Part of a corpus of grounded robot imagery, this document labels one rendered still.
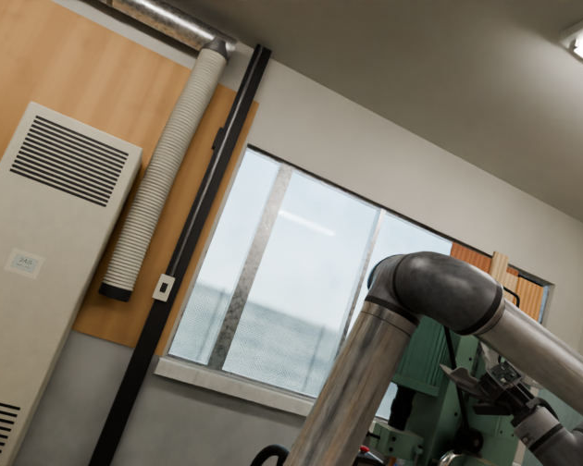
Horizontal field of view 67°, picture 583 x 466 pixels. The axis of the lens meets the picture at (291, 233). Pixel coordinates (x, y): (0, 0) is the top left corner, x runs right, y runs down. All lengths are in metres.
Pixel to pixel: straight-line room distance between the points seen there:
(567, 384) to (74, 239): 1.93
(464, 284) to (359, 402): 0.28
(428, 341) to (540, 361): 0.54
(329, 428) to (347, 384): 0.08
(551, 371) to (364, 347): 0.31
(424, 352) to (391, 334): 0.51
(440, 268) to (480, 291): 0.07
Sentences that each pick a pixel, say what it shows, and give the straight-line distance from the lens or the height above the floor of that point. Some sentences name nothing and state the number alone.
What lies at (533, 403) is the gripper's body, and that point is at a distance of 1.17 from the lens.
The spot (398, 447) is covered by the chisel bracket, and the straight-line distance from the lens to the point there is 1.45.
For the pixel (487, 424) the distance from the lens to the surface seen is 1.48.
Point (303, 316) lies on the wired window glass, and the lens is 2.78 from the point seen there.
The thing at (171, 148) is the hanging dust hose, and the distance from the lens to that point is 2.41.
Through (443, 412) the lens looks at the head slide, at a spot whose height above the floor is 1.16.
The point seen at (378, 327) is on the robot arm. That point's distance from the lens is 0.86.
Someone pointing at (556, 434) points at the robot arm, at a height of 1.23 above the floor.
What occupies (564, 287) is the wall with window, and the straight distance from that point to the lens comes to 3.94.
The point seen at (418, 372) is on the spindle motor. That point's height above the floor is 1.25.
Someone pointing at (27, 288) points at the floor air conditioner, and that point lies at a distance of 2.26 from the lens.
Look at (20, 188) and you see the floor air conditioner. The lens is 2.29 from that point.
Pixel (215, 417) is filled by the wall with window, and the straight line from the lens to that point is 2.68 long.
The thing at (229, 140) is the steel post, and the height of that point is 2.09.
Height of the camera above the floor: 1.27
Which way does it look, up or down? 10 degrees up
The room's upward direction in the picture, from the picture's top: 19 degrees clockwise
